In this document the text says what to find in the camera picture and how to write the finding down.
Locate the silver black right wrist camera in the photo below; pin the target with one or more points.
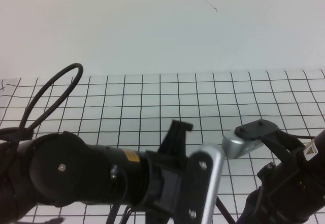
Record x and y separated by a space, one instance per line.
236 145

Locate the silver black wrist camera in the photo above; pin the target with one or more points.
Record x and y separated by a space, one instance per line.
236 145
203 183

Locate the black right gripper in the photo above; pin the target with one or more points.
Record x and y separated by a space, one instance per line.
292 188

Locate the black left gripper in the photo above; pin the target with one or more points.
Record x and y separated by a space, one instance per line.
157 178

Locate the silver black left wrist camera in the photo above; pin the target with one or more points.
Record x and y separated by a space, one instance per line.
203 183

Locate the black right camera bracket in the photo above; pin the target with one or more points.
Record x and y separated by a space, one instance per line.
281 142

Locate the white black-grid paper mat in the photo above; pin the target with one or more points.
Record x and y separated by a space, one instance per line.
152 102

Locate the black pen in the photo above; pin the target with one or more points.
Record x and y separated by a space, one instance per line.
226 211

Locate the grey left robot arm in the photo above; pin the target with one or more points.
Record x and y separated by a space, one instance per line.
45 173

